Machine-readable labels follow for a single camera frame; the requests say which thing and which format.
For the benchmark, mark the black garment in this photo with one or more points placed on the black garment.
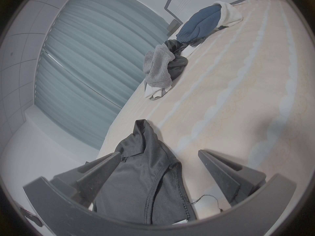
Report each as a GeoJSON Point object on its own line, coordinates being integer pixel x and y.
{"type": "Point", "coordinates": [178, 65]}

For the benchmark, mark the grey knitted garment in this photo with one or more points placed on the grey knitted garment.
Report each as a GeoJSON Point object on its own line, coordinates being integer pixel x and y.
{"type": "Point", "coordinates": [158, 65]}

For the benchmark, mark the dark blue garment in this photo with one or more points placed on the dark blue garment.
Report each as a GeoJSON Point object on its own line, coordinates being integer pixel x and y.
{"type": "Point", "coordinates": [199, 23]}

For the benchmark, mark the blue-green curtain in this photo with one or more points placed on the blue-green curtain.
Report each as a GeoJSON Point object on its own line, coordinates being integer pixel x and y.
{"type": "Point", "coordinates": [73, 102]}
{"type": "Point", "coordinates": [110, 40]}

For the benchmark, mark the black T-shirt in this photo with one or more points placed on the black T-shirt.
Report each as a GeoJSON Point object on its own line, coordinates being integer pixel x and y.
{"type": "Point", "coordinates": [137, 181]}

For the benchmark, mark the white garment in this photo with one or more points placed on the white garment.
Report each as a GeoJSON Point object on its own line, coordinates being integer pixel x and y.
{"type": "Point", "coordinates": [230, 15]}
{"type": "Point", "coordinates": [153, 92]}

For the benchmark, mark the bed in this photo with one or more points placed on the bed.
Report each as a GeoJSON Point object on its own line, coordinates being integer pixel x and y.
{"type": "Point", "coordinates": [246, 95]}

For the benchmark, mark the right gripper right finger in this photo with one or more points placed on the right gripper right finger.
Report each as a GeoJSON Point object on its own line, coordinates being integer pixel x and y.
{"type": "Point", "coordinates": [233, 181]}

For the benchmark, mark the grey bedside table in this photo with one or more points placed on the grey bedside table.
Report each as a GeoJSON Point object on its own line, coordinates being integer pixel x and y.
{"type": "Point", "coordinates": [175, 25]}

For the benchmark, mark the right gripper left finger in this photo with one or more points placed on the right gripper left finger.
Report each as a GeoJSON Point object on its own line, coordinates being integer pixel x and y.
{"type": "Point", "coordinates": [81, 183]}

